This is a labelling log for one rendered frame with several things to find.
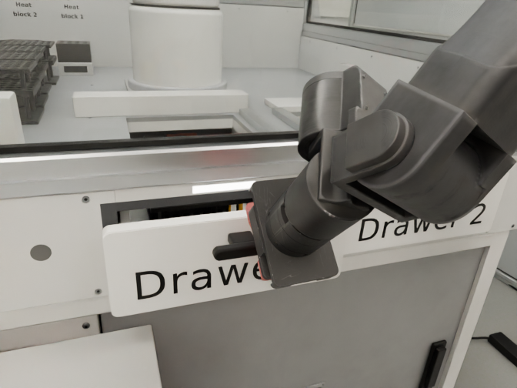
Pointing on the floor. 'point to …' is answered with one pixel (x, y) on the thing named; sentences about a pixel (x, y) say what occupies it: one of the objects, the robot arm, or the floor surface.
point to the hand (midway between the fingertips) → (268, 252)
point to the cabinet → (307, 324)
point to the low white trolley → (86, 362)
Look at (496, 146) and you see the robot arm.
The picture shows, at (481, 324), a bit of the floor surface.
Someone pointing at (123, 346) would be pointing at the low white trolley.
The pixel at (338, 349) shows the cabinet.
